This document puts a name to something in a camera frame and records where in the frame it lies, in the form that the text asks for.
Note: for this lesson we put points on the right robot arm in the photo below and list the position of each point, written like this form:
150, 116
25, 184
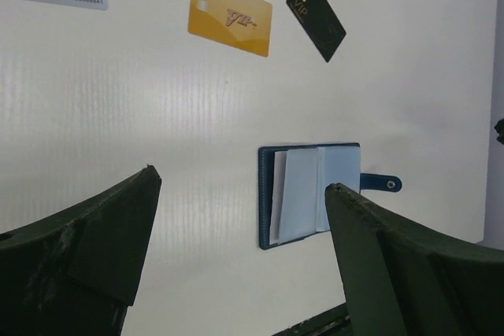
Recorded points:
499, 129

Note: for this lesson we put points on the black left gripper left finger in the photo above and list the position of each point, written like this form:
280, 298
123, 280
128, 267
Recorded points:
77, 272

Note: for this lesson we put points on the black credit card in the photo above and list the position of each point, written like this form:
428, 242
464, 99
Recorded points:
320, 23

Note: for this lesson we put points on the blue leather card holder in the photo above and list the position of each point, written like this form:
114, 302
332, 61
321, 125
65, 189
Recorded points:
291, 185

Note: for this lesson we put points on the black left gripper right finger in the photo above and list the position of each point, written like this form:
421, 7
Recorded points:
402, 278

